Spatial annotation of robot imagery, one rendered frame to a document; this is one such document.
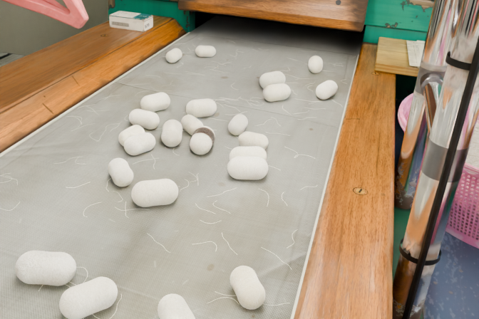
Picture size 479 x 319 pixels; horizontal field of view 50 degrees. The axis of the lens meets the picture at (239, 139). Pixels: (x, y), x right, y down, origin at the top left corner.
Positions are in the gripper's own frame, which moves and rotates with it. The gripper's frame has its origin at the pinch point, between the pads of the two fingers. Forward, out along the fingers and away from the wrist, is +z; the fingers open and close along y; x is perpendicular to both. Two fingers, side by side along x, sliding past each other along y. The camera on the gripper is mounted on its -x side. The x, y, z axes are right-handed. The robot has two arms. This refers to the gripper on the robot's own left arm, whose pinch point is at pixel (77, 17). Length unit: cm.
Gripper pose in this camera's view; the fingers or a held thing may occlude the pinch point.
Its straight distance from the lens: 52.5
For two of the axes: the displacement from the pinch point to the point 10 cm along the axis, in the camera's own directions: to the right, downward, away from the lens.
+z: 6.9, 7.1, 1.2
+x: -6.7, 5.7, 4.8
